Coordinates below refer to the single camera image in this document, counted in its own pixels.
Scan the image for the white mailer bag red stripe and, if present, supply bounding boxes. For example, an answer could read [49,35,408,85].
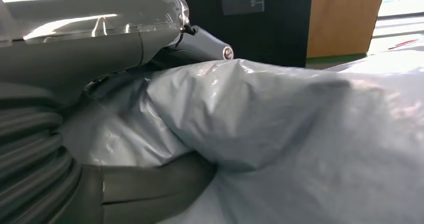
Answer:
[57,33,424,224]

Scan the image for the black scanner column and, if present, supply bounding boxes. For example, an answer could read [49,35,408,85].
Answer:
[163,0,314,69]

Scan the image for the brown cardboard box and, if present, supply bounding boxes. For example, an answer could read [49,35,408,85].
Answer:
[306,0,387,59]

